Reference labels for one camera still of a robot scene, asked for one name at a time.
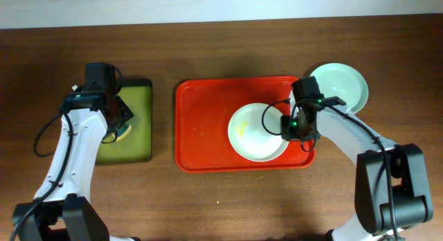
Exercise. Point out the red plastic tray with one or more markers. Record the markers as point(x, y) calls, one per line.
point(203, 111)

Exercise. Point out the black tray with soapy water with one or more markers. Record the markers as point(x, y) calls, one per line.
point(137, 145)

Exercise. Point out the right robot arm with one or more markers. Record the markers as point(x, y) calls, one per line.
point(392, 192)

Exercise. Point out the light green plate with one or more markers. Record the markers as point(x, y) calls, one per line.
point(343, 81)

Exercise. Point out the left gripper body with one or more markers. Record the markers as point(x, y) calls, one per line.
point(120, 113)

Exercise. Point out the white plate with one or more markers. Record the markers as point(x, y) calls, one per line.
point(253, 132)

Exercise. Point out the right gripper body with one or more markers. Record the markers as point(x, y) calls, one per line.
point(295, 130)

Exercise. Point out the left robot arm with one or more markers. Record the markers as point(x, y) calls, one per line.
point(61, 208)

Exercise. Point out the green and yellow sponge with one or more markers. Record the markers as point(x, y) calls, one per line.
point(122, 132)

